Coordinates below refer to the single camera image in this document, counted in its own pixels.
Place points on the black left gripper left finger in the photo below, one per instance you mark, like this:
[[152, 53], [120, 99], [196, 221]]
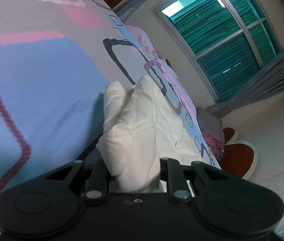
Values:
[[97, 186]]

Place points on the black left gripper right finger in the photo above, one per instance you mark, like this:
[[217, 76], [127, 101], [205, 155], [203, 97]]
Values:
[[172, 173]]

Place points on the white quilted comforter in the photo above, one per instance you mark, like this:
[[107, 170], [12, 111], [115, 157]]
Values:
[[139, 129]]

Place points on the stack of folded clothes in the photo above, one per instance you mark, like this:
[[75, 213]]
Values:
[[212, 131]]

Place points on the red white petal headboard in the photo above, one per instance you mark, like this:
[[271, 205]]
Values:
[[240, 157]]

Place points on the yellow brown plush toy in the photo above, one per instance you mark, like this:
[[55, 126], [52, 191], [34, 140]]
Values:
[[168, 62]]

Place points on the pink blanket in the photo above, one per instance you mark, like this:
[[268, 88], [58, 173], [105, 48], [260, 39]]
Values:
[[143, 40]]

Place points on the patterned pink blue bedsheet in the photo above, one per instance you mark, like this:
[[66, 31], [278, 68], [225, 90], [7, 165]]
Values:
[[56, 58]]

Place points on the window with green shutters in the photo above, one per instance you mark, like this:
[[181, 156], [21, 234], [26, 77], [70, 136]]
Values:
[[227, 41]]

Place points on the grey curtain right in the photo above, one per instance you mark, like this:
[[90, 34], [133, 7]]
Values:
[[266, 83]]

